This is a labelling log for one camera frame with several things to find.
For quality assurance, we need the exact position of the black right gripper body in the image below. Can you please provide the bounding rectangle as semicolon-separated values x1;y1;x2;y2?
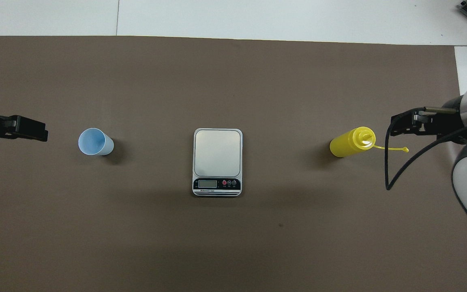
425;95;467;143

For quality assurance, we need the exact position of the light blue plastic cup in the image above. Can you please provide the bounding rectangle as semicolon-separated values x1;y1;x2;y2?
78;128;114;156

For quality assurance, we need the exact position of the yellow squeeze bottle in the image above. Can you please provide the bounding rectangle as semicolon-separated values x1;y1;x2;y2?
330;126;410;159

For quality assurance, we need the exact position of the silver digital kitchen scale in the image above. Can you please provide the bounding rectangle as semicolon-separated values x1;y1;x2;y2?
193;128;243;197

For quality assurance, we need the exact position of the brown paper mat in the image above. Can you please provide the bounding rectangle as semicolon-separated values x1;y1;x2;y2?
0;36;467;292

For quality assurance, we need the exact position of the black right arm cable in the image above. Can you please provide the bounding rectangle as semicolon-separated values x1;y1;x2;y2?
385;106;467;191

